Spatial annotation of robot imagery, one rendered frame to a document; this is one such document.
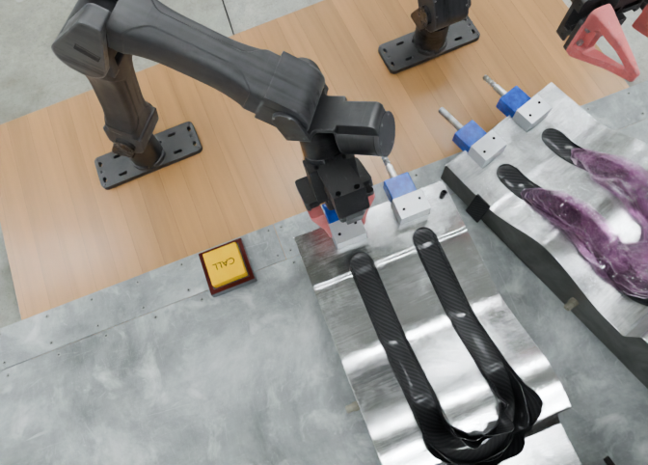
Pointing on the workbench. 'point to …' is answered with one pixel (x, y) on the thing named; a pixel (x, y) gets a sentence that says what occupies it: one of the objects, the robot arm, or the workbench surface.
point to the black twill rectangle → (477, 207)
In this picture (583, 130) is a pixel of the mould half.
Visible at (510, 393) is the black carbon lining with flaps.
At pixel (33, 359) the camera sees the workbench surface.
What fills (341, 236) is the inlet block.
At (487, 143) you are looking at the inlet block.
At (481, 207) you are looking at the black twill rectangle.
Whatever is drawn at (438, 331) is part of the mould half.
